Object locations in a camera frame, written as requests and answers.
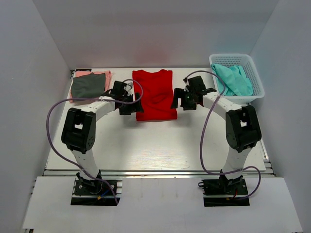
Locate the aluminium table rail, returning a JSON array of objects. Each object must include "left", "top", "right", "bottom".
[{"left": 42, "top": 169, "right": 275, "bottom": 178}]

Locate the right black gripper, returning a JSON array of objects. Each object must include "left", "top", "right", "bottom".
[{"left": 171, "top": 88, "right": 197, "bottom": 110}]

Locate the folded pink t-shirt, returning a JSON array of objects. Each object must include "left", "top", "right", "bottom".
[{"left": 69, "top": 70, "right": 112, "bottom": 99}]

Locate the red t-shirt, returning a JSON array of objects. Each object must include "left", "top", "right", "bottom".
[{"left": 132, "top": 69, "right": 177, "bottom": 121}]

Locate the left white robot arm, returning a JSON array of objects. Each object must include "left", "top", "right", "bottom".
[{"left": 61, "top": 80, "right": 144, "bottom": 194}]

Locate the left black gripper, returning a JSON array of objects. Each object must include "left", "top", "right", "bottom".
[{"left": 120, "top": 92, "right": 144, "bottom": 115}]

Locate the folded grey t-shirt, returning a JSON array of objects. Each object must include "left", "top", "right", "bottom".
[{"left": 71, "top": 73, "right": 106, "bottom": 99}]

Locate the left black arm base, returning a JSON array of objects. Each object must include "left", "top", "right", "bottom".
[{"left": 70, "top": 173, "right": 122, "bottom": 206}]

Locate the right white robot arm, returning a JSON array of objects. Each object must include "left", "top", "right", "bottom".
[{"left": 171, "top": 76, "right": 262, "bottom": 194}]

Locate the white plastic basket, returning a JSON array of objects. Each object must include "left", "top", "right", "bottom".
[{"left": 209, "top": 53, "right": 265, "bottom": 104}]

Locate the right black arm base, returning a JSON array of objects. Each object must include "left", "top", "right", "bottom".
[{"left": 198, "top": 175, "right": 250, "bottom": 207}]

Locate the teal t-shirt in basket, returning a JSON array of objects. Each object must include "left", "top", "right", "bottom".
[{"left": 211, "top": 64, "right": 254, "bottom": 97}]

